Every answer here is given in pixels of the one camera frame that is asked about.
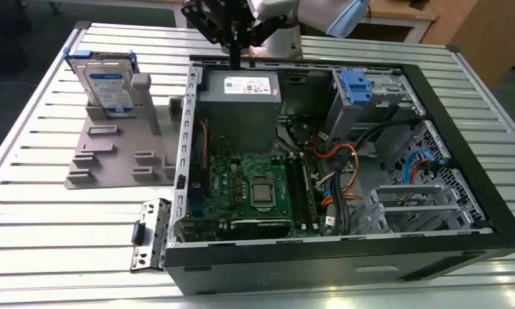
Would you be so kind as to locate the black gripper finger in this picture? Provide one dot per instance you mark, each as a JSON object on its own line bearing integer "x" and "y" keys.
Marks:
{"x": 205, "y": 25}
{"x": 265, "y": 30}

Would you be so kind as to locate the hard disk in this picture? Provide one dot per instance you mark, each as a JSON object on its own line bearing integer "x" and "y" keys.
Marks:
{"x": 104, "y": 87}

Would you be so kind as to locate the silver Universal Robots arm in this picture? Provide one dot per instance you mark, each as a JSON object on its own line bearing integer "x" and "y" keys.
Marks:
{"x": 283, "y": 38}

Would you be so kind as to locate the metal disk bay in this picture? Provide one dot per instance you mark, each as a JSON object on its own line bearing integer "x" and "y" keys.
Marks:
{"x": 416, "y": 210}

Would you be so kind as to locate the blue plastic drive latch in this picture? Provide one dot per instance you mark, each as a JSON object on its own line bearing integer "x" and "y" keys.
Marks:
{"x": 353, "y": 87}

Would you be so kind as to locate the grey power supply unit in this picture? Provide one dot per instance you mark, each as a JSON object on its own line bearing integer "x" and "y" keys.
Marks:
{"x": 236, "y": 122}

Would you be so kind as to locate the wooden desk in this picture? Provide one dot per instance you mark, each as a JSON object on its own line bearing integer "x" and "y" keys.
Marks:
{"x": 395, "y": 13}

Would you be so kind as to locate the metal drive cage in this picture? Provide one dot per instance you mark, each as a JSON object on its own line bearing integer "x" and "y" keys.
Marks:
{"x": 347, "y": 119}

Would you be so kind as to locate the grey parts rack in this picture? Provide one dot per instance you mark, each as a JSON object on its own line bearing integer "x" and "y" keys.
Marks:
{"x": 120, "y": 154}

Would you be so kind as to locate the green motherboard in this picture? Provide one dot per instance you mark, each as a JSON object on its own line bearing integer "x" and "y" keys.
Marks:
{"x": 222, "y": 180}

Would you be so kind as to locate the black RAM slot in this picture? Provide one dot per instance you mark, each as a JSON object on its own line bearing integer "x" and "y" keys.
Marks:
{"x": 309, "y": 193}
{"x": 292, "y": 186}

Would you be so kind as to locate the silver CPU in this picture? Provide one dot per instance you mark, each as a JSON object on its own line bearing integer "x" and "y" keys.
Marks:
{"x": 263, "y": 193}

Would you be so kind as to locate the wooden cabinet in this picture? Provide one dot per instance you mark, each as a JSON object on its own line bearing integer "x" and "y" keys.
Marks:
{"x": 484, "y": 35}

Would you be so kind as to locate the black graphics card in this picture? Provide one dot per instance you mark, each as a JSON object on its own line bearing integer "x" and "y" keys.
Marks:
{"x": 257, "y": 227}

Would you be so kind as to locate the black open PC case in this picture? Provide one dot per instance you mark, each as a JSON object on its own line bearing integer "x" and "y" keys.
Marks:
{"x": 283, "y": 267}

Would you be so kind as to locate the metal bracket with blue connector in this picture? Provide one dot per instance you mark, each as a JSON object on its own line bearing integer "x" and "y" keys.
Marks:
{"x": 152, "y": 225}

